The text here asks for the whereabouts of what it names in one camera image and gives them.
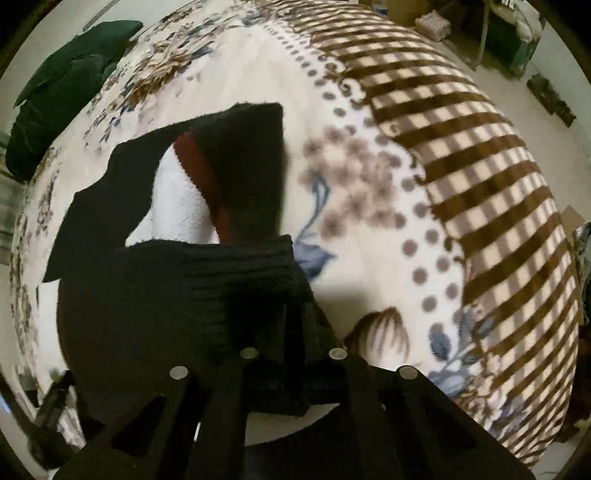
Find floral printed blanket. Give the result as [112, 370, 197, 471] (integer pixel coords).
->
[9, 0, 585, 468]

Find metal chair frame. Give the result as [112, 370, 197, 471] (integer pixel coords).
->
[471, 0, 493, 70]

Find pink packet pack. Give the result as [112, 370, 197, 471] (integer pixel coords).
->
[414, 10, 452, 42]

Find black sweater with white band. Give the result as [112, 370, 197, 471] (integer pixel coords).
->
[43, 102, 348, 425]

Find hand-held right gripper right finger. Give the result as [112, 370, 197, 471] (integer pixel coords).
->
[324, 347, 537, 480]

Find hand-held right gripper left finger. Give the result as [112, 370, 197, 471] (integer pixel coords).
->
[55, 347, 260, 480]

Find brown slippers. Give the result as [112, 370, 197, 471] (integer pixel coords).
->
[526, 73, 577, 128]

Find green laundry basket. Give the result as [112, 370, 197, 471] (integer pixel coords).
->
[484, 8, 540, 71]

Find chair with piled clothes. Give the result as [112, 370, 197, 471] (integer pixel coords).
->
[489, 0, 551, 43]

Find dark green plush blanket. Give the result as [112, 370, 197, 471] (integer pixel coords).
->
[6, 19, 144, 184]

